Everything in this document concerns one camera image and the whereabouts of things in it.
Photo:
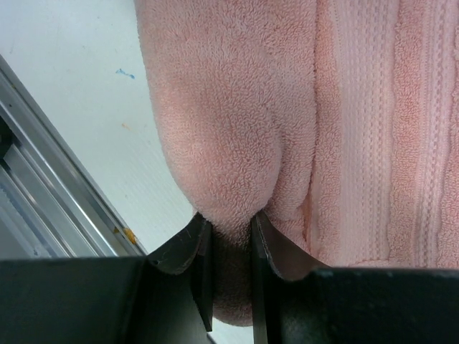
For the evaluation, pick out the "pink towel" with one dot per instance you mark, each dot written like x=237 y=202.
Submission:
x=338 y=119

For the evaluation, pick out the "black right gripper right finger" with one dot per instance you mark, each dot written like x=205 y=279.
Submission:
x=298 y=299

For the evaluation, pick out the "aluminium mounting rail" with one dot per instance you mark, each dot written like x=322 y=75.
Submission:
x=50 y=207

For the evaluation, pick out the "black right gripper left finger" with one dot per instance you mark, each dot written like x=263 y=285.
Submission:
x=163 y=297

